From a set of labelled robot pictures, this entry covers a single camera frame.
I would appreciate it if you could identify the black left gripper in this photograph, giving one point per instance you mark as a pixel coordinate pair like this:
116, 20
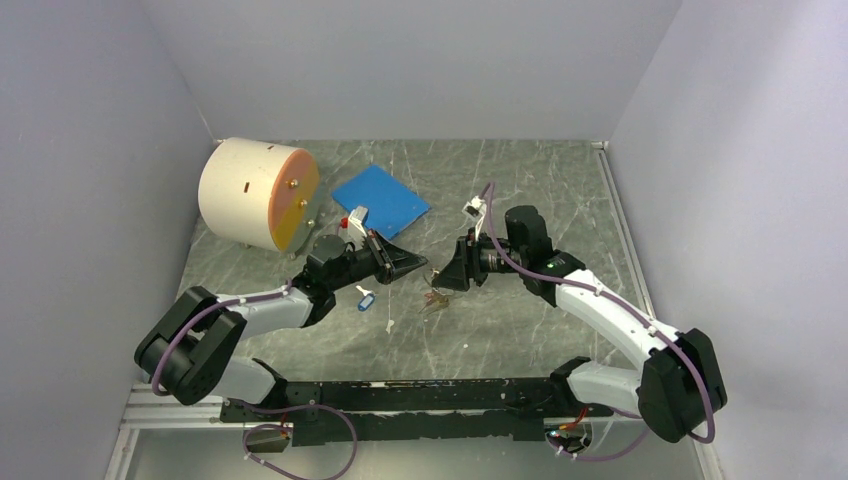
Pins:
392, 261

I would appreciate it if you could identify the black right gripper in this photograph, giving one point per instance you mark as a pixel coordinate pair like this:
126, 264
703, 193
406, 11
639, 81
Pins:
465, 263

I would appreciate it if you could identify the bunch of silver clips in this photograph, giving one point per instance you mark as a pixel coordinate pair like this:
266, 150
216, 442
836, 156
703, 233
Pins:
435, 301

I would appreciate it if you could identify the key with blue tag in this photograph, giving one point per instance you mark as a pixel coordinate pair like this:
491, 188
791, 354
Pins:
367, 299

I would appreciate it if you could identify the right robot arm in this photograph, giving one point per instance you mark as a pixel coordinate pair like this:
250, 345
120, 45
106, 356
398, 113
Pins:
674, 385

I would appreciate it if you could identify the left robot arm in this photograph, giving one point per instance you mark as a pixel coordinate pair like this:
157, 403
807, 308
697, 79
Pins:
190, 353

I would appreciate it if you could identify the blue folded paper folder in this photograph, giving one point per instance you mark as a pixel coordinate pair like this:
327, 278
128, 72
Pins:
392, 206

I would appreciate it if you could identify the white cylinder drum box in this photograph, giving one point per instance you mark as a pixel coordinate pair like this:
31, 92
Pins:
261, 194

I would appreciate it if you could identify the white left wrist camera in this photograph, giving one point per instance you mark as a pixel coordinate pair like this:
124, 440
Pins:
353, 226

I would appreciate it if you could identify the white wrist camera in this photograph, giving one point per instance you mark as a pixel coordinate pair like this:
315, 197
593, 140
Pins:
476, 211
353, 226

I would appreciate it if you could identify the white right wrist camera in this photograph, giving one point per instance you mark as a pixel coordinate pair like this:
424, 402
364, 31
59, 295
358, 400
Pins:
476, 211

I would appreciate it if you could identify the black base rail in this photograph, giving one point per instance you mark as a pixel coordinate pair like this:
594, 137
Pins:
522, 409

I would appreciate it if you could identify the aluminium frame rail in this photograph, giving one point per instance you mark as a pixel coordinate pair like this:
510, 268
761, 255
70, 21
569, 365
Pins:
145, 411

